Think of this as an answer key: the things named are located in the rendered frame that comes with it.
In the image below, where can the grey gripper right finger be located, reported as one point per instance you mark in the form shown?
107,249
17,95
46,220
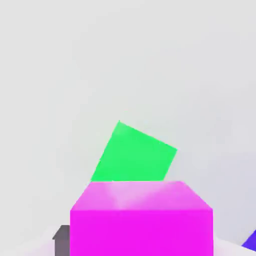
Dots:
230,250

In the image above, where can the small green cube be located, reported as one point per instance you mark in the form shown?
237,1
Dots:
134,156

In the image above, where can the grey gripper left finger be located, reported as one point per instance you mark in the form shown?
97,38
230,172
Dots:
62,242

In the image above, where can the small magenta cube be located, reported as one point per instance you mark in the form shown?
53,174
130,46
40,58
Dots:
140,230

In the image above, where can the small blue cube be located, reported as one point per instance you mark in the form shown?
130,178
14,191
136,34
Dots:
251,242

